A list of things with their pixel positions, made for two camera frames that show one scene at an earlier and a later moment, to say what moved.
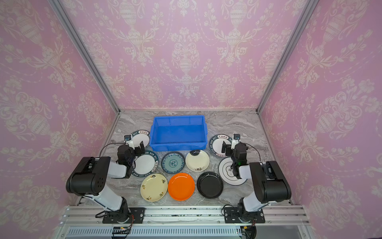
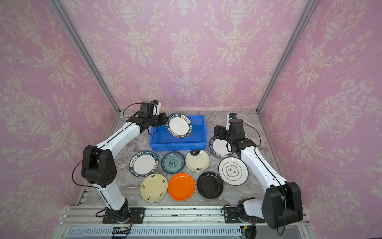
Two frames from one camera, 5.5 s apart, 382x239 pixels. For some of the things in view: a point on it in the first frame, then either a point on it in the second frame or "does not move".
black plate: (210, 184) does not move
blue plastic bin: (178, 133) does not move
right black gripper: (230, 149) to (221, 133)
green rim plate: (140, 136) to (179, 126)
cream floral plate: (153, 187) does not move
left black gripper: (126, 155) to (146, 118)
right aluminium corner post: (307, 9) does not move
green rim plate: (216, 144) does not move
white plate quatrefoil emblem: (226, 173) does not move
